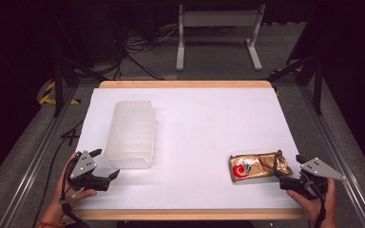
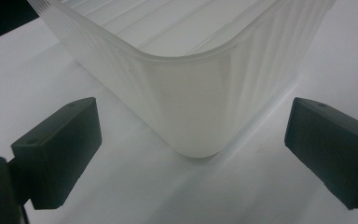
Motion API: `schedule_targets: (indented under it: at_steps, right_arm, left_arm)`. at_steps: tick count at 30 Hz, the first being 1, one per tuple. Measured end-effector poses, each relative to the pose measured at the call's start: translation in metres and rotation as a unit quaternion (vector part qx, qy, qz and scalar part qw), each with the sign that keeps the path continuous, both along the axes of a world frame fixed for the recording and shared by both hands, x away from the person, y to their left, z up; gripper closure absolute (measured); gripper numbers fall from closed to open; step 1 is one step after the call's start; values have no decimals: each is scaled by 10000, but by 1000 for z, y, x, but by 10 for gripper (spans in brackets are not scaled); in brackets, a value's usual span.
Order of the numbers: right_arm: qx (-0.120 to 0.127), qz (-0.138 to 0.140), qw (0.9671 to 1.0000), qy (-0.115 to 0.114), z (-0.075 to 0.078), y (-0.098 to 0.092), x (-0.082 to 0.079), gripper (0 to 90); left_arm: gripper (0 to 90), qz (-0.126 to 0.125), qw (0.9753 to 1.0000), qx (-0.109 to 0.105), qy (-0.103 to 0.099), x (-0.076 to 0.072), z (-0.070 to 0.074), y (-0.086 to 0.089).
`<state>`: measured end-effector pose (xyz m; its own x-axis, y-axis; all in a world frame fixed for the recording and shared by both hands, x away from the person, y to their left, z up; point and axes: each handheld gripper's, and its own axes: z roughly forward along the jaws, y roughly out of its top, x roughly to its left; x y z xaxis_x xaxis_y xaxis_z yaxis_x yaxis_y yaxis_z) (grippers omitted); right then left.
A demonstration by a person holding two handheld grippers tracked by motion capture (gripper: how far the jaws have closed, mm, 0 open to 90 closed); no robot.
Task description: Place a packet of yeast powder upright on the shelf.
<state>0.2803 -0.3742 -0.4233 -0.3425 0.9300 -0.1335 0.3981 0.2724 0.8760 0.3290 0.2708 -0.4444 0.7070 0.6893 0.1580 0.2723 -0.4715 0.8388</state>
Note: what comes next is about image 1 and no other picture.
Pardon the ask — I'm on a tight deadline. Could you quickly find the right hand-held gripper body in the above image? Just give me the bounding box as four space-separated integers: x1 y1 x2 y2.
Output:
279 157 347 200

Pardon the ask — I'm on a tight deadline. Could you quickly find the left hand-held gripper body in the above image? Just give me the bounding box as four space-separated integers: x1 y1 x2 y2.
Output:
65 150 111 192

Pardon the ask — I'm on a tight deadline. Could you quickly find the gold snack packet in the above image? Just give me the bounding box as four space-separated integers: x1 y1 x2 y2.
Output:
228 149 295 185

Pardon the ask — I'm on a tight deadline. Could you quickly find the translucent plastic container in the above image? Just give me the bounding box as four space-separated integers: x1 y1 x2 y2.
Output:
104 100 157 170

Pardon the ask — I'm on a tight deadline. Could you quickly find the person's left hand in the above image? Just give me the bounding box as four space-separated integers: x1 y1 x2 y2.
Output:
51 152 98 212

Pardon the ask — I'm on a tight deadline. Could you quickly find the person's right hand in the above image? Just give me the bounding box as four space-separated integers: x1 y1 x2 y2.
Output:
286 178 337 223

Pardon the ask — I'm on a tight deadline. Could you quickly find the black tripod stand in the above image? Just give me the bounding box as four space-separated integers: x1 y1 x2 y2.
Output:
48 9 110 119
265 53 325 117

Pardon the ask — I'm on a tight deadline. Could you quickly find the yellow black hazard tape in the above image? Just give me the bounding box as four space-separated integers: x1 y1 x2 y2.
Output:
37 81 82 106

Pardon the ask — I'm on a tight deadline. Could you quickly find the white table sheet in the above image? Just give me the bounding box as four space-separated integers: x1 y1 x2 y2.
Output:
74 87 302 211

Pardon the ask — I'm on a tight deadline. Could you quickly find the white metal stand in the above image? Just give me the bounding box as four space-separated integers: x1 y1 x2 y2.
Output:
175 3 266 72

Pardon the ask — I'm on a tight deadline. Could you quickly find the aluminium floor rail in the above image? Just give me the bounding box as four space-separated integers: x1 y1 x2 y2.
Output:
0 85 79 228
298 85 365 228

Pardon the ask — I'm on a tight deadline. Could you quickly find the black floor cable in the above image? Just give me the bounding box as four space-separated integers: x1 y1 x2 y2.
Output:
31 120 85 228

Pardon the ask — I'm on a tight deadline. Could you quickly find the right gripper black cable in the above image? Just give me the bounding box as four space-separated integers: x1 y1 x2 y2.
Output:
313 184 328 228

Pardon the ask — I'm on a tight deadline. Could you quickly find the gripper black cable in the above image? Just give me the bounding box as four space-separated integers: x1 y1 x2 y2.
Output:
313 184 328 228
58 156 86 224

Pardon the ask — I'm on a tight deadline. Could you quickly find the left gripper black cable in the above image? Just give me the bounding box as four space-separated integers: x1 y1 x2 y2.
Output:
58 156 86 224

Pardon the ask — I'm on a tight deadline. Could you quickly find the red wrist bracelet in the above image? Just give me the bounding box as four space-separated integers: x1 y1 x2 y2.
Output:
37 221 67 228

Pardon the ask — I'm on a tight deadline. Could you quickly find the tangle of floor cables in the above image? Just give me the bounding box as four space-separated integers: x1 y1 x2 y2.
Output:
106 23 180 82

